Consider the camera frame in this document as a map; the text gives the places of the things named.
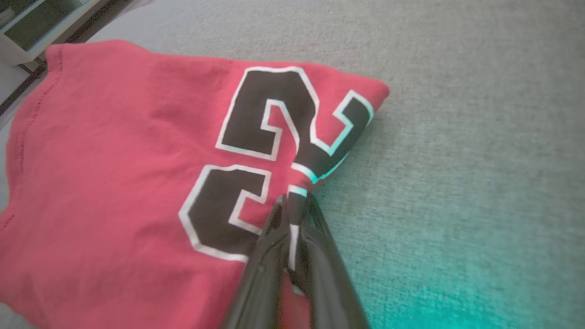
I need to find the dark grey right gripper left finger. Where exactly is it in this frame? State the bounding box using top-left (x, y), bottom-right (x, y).
top-left (219, 194), bottom-right (290, 329)

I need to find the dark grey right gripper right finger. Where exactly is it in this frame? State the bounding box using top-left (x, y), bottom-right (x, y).
top-left (291, 193), bottom-right (371, 329)

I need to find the red jersey with black print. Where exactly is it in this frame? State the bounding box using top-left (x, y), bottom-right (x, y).
top-left (0, 40), bottom-right (390, 329)

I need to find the wide grey sofa seat cushion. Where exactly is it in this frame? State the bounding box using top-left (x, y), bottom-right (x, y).
top-left (0, 0), bottom-right (585, 329)

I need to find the grey and teal TV cabinet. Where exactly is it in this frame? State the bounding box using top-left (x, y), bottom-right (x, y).
top-left (0, 0), bottom-right (103, 66)

